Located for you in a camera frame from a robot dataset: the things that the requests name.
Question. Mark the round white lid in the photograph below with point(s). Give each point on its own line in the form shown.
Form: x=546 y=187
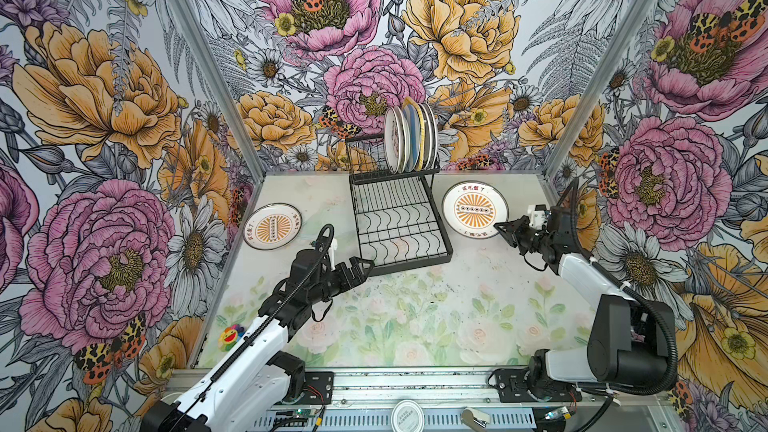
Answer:
x=408 y=416

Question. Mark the small colourful toy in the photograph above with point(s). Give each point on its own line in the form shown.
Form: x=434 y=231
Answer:
x=230 y=336

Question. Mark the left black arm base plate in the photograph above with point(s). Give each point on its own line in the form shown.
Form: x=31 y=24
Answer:
x=310 y=388

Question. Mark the grey clip tool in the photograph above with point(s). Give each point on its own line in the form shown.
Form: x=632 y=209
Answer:
x=475 y=419

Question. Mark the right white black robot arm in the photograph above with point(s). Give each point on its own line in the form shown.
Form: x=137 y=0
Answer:
x=631 y=347

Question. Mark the black wire dish rack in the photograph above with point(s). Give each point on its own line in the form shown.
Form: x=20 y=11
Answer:
x=398 y=224

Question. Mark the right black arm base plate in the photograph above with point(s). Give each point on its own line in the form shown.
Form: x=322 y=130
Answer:
x=517 y=385

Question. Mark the green circuit board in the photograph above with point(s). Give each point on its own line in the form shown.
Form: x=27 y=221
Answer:
x=293 y=417

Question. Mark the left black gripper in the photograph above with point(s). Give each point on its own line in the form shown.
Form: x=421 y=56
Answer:
x=347 y=281

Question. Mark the white plate green red rim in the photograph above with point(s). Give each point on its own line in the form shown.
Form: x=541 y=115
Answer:
x=428 y=137

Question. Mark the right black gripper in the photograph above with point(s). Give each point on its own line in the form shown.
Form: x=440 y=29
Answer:
x=514 y=227

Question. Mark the aluminium front rail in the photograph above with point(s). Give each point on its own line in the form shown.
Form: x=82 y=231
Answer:
x=436 y=387

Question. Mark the white plate with chinese characters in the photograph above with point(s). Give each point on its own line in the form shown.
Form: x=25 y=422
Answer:
x=435 y=138

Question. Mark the white plate red ring pattern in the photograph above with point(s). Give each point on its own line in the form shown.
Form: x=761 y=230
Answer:
x=392 y=140

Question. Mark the yellow woven square plate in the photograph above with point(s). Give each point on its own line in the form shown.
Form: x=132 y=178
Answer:
x=422 y=157

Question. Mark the orange sunburst plate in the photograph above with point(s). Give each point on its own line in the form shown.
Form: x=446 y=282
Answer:
x=272 y=226
x=472 y=209

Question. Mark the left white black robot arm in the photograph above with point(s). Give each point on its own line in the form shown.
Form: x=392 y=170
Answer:
x=257 y=373

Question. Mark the pale glass plate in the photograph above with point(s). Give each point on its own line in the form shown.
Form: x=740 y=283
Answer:
x=404 y=140

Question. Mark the blue white striped plate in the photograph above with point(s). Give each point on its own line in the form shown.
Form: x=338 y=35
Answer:
x=412 y=115

